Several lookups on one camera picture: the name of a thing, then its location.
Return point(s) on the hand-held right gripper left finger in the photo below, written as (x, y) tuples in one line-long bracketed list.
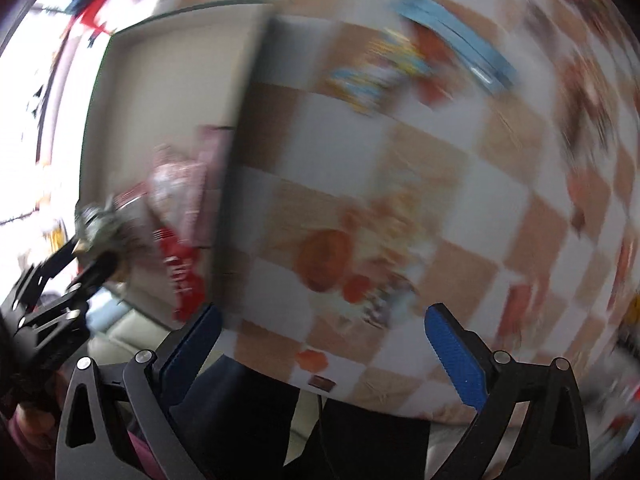
[(192, 345)]

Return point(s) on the blue snack packet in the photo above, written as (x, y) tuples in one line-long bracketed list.
[(465, 45)]

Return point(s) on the pink white snack packet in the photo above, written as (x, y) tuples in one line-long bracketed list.
[(175, 185)]

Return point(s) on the person's dark trousers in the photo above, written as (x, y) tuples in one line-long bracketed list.
[(250, 410)]

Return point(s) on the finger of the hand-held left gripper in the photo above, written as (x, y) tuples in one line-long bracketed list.
[(92, 275), (52, 267)]

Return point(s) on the red foil snack packet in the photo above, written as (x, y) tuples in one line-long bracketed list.
[(180, 270)]

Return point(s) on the white plastic bin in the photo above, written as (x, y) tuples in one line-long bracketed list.
[(165, 80)]

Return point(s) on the yellow colourful snack packet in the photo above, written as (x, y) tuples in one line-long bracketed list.
[(380, 70)]

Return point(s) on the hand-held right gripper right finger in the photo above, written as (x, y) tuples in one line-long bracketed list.
[(457, 355)]

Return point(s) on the person's left forearm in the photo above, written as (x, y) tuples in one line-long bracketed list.
[(30, 435)]

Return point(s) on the crinkled silver snack packet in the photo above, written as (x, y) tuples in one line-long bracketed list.
[(100, 225)]

